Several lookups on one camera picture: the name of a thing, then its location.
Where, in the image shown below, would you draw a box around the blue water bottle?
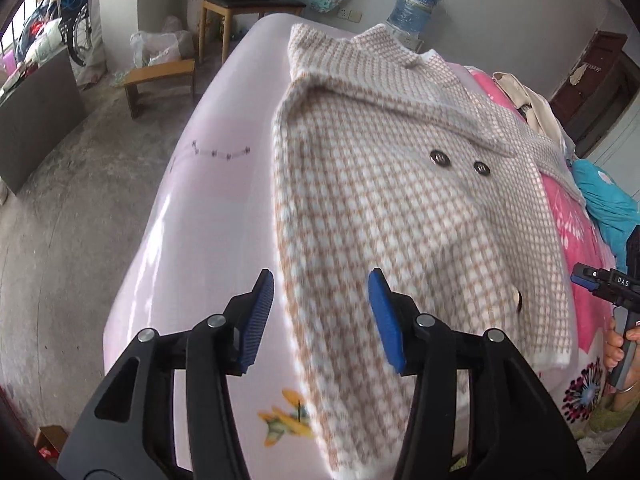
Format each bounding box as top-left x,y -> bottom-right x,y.
385,0 -> 444,41

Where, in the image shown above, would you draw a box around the beige checked fuzzy coat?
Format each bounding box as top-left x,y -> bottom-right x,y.
270,24 -> 586,480

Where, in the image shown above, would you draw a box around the pale pink bed sheet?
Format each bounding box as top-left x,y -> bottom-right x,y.
102,14 -> 616,480

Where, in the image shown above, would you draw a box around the cardboard box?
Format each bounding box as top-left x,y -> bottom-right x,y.
37,425 -> 68,456

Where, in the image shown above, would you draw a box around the pink floral blanket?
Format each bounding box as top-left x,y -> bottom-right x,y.
445,62 -> 632,441

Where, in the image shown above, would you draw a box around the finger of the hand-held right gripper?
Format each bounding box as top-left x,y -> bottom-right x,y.
572,262 -> 612,302

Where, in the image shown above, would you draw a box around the bicycle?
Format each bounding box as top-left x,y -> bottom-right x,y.
60,0 -> 97,67

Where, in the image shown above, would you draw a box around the grey board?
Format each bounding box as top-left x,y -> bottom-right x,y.
0,50 -> 86,196

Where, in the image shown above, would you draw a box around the white plastic bags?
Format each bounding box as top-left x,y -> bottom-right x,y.
130,16 -> 196,67

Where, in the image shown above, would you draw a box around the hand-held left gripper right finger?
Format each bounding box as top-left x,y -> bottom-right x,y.
368,267 -> 588,480

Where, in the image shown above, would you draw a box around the dark wooden cabinet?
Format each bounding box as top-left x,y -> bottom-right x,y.
550,30 -> 629,158

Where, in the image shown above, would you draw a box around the small wooden stool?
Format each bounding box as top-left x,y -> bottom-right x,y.
122,58 -> 197,120

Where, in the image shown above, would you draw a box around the person's right hand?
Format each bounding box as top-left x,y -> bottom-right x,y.
603,326 -> 640,392

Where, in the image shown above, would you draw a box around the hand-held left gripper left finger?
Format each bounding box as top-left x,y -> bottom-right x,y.
57,269 -> 276,480

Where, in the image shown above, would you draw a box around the cream garment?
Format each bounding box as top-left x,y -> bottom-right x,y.
492,71 -> 566,143

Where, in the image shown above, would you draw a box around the wooden chair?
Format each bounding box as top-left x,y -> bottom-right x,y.
198,0 -> 307,66

